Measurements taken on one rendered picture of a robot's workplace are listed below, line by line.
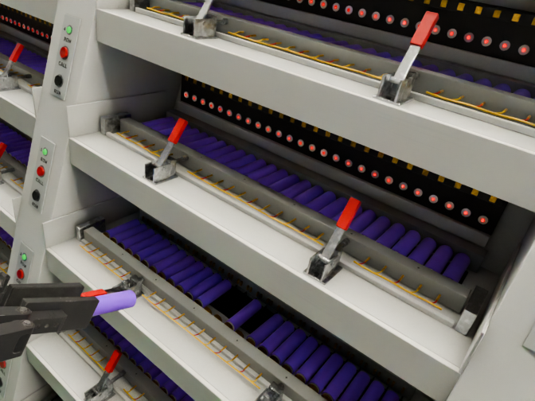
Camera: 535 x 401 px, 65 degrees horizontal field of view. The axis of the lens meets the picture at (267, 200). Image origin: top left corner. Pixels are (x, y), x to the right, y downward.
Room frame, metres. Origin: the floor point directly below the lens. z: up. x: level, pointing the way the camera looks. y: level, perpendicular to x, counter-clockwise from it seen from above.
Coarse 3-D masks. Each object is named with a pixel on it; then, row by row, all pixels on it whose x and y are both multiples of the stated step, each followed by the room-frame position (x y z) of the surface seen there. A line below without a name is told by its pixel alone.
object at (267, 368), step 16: (96, 240) 0.64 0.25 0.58; (112, 256) 0.62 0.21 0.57; (128, 256) 0.61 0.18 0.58; (128, 272) 0.59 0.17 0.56; (144, 272) 0.59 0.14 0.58; (160, 288) 0.56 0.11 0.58; (176, 288) 0.57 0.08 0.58; (176, 304) 0.54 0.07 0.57; (192, 304) 0.54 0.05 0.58; (192, 320) 0.53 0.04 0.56; (208, 320) 0.52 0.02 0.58; (224, 336) 0.50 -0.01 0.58; (240, 352) 0.48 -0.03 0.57; (256, 352) 0.48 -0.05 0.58; (256, 368) 0.47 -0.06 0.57; (272, 368) 0.46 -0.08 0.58; (288, 384) 0.45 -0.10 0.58; (304, 384) 0.45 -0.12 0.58; (304, 400) 0.43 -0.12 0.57; (320, 400) 0.44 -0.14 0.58
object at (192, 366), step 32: (64, 224) 0.64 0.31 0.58; (96, 224) 0.68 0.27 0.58; (64, 256) 0.61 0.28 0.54; (96, 256) 0.63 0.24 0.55; (96, 288) 0.56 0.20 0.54; (128, 320) 0.52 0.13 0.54; (160, 320) 0.53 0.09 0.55; (224, 320) 0.55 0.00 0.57; (288, 320) 0.58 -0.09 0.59; (160, 352) 0.49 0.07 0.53; (192, 352) 0.49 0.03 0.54; (192, 384) 0.46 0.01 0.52; (224, 384) 0.45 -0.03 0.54; (256, 384) 0.46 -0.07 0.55; (384, 384) 0.50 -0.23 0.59
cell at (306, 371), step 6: (318, 348) 0.52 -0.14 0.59; (324, 348) 0.52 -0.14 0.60; (312, 354) 0.51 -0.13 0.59; (318, 354) 0.51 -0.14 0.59; (324, 354) 0.51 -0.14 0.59; (312, 360) 0.49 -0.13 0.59; (318, 360) 0.50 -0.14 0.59; (324, 360) 0.51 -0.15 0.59; (306, 366) 0.48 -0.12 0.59; (312, 366) 0.49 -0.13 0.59; (318, 366) 0.49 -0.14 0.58; (300, 372) 0.47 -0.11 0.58; (306, 372) 0.47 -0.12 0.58; (312, 372) 0.48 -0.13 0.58; (306, 378) 0.47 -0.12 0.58
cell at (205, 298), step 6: (222, 282) 0.60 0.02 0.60; (228, 282) 0.61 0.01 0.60; (216, 288) 0.59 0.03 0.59; (222, 288) 0.59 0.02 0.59; (228, 288) 0.60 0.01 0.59; (204, 294) 0.57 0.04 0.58; (210, 294) 0.57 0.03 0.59; (216, 294) 0.58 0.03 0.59; (222, 294) 0.60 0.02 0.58; (204, 300) 0.56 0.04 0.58; (210, 300) 0.57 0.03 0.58; (204, 306) 0.56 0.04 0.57
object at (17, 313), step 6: (0, 306) 0.27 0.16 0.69; (6, 306) 0.27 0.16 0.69; (12, 306) 0.27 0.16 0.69; (18, 306) 0.28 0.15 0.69; (0, 312) 0.26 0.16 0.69; (6, 312) 0.26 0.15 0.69; (12, 312) 0.27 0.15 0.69; (18, 312) 0.27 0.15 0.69; (24, 312) 0.27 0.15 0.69; (30, 312) 0.28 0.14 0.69; (0, 318) 0.26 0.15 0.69; (6, 318) 0.26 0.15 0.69; (12, 318) 0.26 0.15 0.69; (18, 318) 0.27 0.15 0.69; (24, 318) 0.27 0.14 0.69
